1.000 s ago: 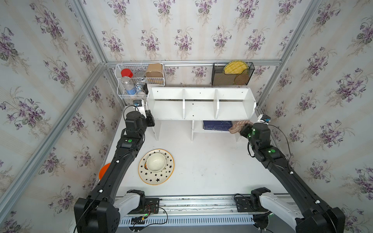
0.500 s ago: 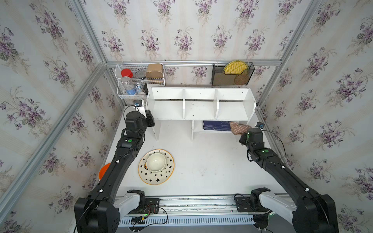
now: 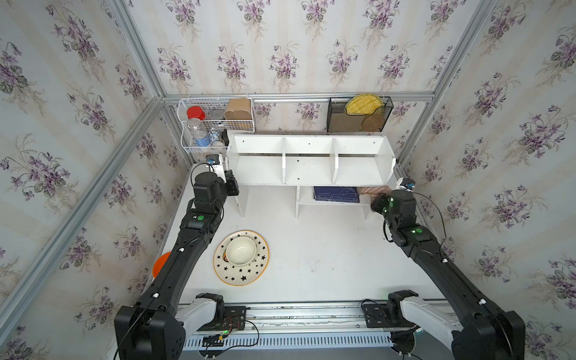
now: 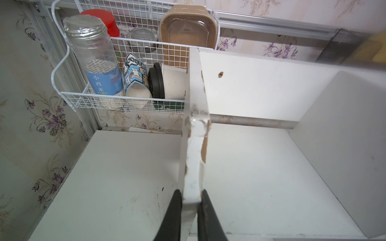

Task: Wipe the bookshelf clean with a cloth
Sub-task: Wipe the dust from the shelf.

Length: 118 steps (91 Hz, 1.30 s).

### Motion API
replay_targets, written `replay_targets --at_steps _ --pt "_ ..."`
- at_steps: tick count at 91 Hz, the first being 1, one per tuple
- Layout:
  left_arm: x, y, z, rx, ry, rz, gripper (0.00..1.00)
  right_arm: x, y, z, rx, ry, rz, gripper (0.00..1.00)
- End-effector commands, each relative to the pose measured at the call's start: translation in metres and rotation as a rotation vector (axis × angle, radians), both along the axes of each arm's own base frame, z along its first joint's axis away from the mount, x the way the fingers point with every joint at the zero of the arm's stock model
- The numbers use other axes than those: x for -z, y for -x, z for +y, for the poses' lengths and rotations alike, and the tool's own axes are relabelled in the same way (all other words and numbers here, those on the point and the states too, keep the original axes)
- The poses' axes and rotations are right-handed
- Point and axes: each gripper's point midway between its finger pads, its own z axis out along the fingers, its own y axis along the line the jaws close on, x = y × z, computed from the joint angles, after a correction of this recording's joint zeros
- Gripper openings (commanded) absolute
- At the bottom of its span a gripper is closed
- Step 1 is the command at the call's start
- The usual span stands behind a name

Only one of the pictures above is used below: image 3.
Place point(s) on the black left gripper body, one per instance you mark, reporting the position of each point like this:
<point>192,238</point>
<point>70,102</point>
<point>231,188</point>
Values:
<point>232,187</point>

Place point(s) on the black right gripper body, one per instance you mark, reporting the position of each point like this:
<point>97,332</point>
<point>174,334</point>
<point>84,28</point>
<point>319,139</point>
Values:
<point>381,205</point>

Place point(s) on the brown striped cloth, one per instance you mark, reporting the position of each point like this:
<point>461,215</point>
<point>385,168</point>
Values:
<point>373,190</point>

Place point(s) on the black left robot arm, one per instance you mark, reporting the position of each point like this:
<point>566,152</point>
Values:
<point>151,328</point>

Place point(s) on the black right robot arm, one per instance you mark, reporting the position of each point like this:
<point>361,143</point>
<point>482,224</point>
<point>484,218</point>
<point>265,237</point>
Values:
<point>481,329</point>

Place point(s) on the white wooden bookshelf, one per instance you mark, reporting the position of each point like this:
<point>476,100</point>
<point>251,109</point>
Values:
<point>303,162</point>

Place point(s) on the dark blue book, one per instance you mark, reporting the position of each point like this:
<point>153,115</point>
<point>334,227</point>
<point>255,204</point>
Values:
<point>336,194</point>

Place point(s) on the clear plastic bottle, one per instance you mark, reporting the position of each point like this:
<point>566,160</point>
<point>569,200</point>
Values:
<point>198,132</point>

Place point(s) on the white ceramic bowl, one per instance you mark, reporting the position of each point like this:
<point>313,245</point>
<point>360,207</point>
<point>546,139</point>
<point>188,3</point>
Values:
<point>241,251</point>

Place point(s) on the star patterned plate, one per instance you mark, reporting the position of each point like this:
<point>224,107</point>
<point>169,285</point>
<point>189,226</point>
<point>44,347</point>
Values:
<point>239,276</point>

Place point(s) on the brown cardboard box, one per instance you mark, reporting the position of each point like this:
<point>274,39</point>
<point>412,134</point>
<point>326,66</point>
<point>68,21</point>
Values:
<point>238,109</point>

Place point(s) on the round brown coaster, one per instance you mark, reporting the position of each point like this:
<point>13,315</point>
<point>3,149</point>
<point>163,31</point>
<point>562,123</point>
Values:
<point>373,123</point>

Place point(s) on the black mesh basket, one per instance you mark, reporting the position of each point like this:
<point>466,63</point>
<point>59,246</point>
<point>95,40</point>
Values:
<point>338,121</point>

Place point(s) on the yellow woven mat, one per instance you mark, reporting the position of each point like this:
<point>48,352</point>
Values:
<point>364,104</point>

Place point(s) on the orange round object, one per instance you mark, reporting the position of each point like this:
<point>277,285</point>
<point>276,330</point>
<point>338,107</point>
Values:
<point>159,263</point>

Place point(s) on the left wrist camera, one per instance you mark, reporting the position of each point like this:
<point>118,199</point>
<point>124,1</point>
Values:
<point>215,164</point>

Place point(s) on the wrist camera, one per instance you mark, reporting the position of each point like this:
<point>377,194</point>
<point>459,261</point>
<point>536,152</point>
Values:
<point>215,164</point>
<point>405,184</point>

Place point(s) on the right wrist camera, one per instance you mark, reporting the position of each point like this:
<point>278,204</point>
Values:
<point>405,184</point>

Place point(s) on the white wire basket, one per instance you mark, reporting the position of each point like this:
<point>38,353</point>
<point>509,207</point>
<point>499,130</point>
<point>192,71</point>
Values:
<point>216,125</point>

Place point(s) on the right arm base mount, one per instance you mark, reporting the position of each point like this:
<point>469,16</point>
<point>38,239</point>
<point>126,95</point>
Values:
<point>387,314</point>

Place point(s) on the aluminium mounting rail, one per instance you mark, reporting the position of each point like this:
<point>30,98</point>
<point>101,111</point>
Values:
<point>263,318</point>

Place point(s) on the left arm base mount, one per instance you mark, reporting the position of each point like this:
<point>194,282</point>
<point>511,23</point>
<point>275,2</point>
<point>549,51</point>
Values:
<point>226,316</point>

